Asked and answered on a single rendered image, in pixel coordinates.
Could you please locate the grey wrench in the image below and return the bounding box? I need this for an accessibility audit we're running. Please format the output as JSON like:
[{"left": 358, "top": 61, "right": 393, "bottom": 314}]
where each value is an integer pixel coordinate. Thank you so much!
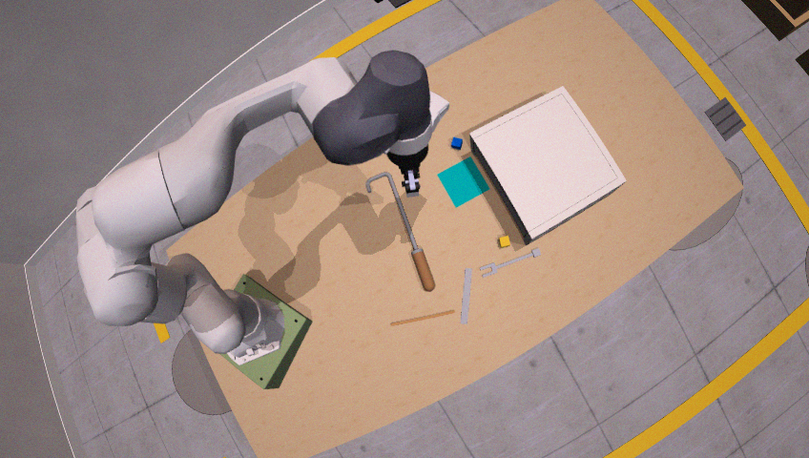
[{"left": 482, "top": 248, "right": 541, "bottom": 277}]

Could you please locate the teal square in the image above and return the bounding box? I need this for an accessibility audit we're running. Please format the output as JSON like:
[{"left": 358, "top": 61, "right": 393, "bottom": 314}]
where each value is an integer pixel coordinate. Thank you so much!
[{"left": 438, "top": 156, "right": 489, "bottom": 208}]

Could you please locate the wooden tool handle with metal rod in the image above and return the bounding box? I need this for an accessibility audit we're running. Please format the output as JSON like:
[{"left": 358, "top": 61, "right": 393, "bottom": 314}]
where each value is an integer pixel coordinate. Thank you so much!
[{"left": 365, "top": 172, "right": 435, "bottom": 291}]

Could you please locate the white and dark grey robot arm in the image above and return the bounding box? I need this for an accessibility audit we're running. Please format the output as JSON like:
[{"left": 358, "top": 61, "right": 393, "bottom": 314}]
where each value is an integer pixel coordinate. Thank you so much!
[{"left": 75, "top": 50, "right": 449, "bottom": 365}]

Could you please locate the grey flat bar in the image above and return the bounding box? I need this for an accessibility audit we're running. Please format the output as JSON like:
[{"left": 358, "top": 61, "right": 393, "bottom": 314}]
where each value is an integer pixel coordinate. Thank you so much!
[{"left": 460, "top": 268, "right": 472, "bottom": 324}]

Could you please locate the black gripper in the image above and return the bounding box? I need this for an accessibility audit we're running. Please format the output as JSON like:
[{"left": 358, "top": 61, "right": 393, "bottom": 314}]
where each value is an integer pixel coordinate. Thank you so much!
[{"left": 386, "top": 144, "right": 428, "bottom": 198}]

